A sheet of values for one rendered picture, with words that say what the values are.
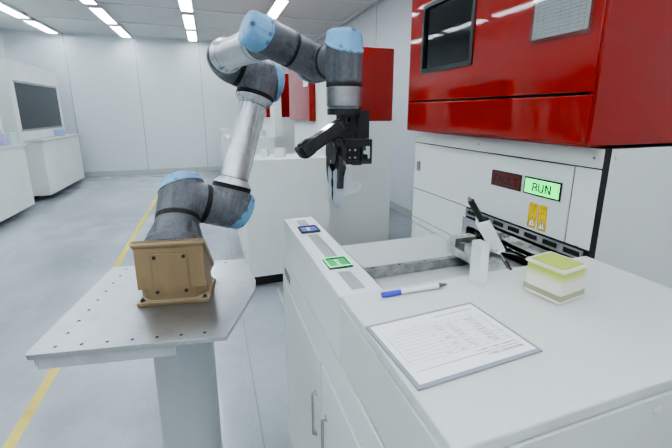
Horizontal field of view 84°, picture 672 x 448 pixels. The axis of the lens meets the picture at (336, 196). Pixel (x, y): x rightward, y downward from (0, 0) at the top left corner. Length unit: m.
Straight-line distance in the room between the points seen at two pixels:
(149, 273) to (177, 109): 7.78
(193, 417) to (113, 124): 7.99
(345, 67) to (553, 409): 0.62
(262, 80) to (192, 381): 0.86
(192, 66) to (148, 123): 1.50
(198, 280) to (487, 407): 0.74
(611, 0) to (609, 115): 0.23
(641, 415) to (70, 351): 0.98
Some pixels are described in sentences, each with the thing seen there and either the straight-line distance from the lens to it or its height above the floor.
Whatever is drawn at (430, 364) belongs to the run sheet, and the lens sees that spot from 0.56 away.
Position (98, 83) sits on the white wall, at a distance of 8.95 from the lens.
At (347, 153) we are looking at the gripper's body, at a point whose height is 1.21.
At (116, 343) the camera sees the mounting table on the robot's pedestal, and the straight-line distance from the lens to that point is 0.97.
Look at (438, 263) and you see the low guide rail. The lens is 1.22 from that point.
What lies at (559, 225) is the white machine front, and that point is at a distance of 1.11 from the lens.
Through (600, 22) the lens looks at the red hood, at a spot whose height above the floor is 1.48.
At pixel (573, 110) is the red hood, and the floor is 1.30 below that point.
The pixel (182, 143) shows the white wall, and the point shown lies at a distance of 8.76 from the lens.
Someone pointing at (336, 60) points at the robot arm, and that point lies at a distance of 0.77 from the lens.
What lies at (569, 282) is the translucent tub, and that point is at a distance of 0.78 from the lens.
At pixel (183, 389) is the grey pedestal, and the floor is 0.58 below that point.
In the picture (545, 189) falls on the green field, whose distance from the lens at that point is 1.13.
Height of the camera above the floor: 1.30
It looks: 13 degrees down
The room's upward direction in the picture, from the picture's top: straight up
